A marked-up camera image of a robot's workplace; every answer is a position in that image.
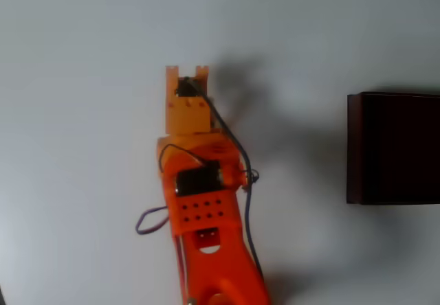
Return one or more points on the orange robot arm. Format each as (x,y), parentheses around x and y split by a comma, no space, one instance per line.
(206,215)

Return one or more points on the dark maroon open box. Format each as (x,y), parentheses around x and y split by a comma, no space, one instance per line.
(395,148)

